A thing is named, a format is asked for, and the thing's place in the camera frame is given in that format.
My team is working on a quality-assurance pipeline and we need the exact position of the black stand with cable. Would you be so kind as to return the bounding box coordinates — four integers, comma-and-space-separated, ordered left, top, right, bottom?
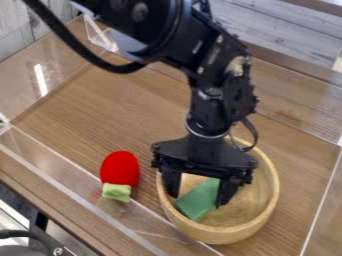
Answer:
0, 211, 78, 256

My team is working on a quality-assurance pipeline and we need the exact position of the brown wooden bowl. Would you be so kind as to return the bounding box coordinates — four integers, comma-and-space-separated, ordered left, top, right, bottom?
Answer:
155, 147, 281, 245

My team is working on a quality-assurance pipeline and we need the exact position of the red plush radish toy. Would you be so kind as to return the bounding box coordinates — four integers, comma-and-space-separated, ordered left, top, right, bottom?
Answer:
99, 151, 141, 203

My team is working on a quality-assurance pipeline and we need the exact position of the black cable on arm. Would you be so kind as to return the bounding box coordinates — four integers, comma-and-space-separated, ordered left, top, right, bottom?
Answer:
227, 117, 261, 153

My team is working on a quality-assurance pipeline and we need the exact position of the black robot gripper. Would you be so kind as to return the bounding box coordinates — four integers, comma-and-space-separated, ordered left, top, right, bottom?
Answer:
151, 135, 258, 207

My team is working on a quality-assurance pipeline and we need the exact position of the green rectangular block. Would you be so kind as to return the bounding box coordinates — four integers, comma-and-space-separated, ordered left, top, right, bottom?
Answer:
175, 178, 219, 222

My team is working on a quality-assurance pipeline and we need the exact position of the clear acrylic corner bracket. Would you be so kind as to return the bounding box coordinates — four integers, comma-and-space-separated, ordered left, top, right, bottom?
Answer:
84, 16, 119, 53

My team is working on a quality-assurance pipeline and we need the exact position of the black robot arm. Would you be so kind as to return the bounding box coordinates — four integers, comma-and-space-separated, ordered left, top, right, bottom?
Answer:
22, 0, 259, 207

